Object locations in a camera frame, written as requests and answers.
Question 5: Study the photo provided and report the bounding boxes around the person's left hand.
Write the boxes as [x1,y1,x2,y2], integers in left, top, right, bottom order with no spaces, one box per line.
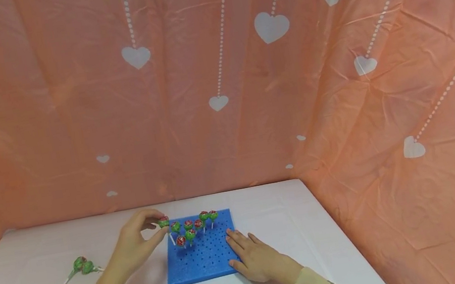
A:
[95,206,177,284]

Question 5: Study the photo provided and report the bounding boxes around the person's right hand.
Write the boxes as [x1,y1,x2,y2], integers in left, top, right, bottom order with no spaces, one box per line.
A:
[223,218,306,284]

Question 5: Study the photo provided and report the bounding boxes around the green lollipop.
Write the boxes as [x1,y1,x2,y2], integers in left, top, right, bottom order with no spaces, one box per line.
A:
[52,256,92,284]
[157,215,177,248]
[80,259,105,276]

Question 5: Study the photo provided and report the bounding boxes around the group of standing green lollipops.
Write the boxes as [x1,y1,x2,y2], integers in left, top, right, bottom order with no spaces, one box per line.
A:
[169,209,224,250]

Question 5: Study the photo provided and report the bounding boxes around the blue perforated foam board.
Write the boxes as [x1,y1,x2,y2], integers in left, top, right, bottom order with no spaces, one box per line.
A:
[157,208,243,284]

